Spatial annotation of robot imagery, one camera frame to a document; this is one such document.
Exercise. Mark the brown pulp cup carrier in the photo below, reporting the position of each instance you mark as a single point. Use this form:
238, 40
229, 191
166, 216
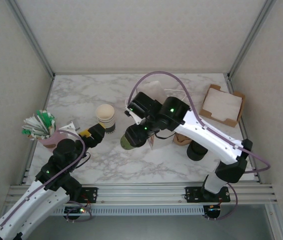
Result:
180, 141

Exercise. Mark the cream dome-lid cup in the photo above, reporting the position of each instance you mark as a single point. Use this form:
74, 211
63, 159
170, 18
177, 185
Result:
105, 112

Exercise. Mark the white patterned paper gift bag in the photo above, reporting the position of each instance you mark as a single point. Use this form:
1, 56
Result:
154, 87

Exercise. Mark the green paper coffee cup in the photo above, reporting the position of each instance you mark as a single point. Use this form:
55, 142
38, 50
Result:
125, 143

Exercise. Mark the black plastic cup lid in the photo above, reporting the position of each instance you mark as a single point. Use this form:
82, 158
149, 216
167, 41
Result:
135, 137

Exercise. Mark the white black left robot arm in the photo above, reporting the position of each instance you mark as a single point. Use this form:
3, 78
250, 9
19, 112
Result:
46, 207

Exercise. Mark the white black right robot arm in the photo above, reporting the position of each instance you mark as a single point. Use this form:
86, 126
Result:
211, 142

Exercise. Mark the pink cup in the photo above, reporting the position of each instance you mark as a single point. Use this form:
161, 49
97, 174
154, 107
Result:
50, 141

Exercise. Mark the green sugar stick packet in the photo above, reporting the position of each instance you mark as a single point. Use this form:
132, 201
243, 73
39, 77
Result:
42, 117
50, 120

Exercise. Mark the white sugar stick packet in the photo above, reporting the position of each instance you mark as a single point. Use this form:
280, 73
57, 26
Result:
34, 133
32, 121

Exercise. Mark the white paper liner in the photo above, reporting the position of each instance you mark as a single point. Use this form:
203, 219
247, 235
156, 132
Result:
222, 102

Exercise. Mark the small circuit board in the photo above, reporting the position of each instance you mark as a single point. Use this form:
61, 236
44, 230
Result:
76, 211
214, 211

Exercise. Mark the brown cardboard napkin box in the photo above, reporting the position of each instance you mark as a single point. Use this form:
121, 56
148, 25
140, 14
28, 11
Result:
241, 110

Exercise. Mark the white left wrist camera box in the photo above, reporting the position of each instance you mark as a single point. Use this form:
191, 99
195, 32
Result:
71, 126

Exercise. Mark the wide aluminium base rail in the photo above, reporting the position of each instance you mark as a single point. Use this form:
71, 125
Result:
144, 193

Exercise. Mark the aluminium frame post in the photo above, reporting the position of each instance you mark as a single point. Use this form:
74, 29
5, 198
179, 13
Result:
32, 37
250, 37

